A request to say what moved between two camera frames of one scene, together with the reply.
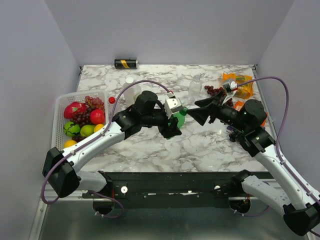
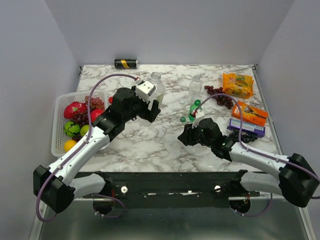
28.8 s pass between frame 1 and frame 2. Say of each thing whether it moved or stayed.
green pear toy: stayed
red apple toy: stayed
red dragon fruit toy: stayed
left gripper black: moved
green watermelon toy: stayed
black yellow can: stayed
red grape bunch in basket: stayed
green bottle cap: moved
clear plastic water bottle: stayed
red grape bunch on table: stayed
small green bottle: moved
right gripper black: moved
